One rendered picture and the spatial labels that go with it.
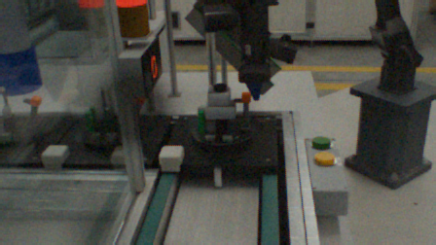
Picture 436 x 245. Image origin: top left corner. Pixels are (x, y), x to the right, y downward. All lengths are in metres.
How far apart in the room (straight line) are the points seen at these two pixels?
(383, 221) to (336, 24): 4.15
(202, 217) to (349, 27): 4.31
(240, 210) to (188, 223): 0.10
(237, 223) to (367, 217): 0.28
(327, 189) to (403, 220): 0.19
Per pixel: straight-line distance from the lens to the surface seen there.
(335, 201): 0.93
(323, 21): 5.06
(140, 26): 0.78
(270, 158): 0.98
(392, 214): 1.05
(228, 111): 1.01
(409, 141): 1.11
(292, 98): 1.55
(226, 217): 0.91
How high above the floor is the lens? 1.46
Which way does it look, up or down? 25 degrees down
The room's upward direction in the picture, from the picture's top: 3 degrees counter-clockwise
